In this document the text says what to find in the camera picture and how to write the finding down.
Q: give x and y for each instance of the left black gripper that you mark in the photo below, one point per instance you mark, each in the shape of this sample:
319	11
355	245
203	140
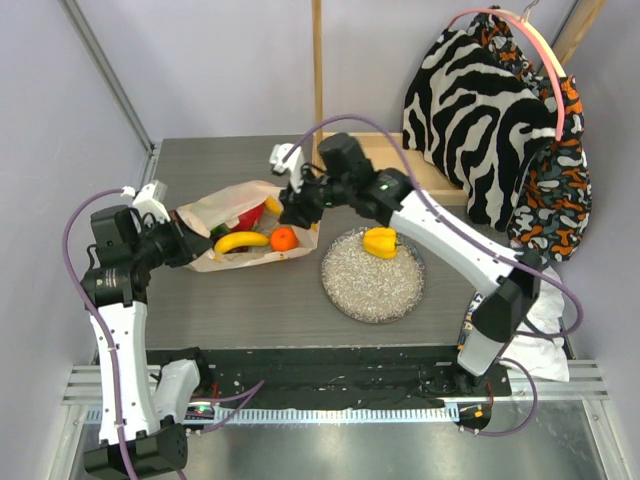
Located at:
188	244

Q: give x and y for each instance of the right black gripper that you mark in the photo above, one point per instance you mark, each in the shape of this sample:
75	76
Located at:
295	208

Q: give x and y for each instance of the orange fake tangerine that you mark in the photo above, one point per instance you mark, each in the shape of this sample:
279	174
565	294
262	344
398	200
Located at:
283	239

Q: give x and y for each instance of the yellow fake banana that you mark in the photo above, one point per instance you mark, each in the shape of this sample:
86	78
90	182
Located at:
273	206
240	239

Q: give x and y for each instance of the translucent plastic bag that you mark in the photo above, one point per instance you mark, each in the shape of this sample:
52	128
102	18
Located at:
225	206

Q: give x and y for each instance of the yellow fake bell pepper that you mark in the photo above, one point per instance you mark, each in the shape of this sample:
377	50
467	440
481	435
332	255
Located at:
381	242

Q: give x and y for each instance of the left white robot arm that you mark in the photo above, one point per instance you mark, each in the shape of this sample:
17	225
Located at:
142	434

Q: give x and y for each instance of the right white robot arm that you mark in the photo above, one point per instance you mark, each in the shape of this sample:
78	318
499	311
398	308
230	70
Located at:
388	197

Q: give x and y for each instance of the green fake fruit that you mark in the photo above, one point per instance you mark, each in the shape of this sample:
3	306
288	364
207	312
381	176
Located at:
219	232

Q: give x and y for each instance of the dark fake grapes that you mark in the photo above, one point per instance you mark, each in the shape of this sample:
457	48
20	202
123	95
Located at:
240	249

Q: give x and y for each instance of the red fake dragon fruit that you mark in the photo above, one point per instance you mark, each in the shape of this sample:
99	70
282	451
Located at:
248	220

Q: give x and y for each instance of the speckled ceramic plate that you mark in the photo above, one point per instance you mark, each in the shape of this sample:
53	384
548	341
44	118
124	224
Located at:
369	289

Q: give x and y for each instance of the zebra print garment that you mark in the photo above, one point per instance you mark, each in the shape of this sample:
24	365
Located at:
477	124

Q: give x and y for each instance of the wooden rack left pole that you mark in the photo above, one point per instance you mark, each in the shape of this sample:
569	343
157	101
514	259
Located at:
316	11

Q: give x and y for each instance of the wooden rack pole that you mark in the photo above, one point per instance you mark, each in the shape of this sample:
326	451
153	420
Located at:
574	28
316	11

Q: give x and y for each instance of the orange patterned dark garment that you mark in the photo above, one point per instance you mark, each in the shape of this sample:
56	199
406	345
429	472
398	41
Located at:
555	201

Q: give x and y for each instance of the white printed tank top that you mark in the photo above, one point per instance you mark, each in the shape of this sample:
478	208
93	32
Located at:
542	340

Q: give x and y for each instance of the pink clothes hanger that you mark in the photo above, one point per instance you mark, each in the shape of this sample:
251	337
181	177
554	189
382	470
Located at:
540	55

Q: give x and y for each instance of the wooden rack right pole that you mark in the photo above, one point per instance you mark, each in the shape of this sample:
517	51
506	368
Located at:
574	28

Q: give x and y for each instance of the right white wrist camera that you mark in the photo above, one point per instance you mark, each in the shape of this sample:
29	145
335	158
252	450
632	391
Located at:
288	159

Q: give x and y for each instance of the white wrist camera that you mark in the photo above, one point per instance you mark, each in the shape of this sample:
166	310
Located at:
149	200
288	159

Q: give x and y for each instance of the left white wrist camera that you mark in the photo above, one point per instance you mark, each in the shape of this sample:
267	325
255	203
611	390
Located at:
149	200

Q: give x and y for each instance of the black mounting base plate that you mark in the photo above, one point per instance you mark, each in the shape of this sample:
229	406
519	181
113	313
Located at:
323	378

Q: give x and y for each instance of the aluminium frame rail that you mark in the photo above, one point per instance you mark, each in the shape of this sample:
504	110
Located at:
585	385

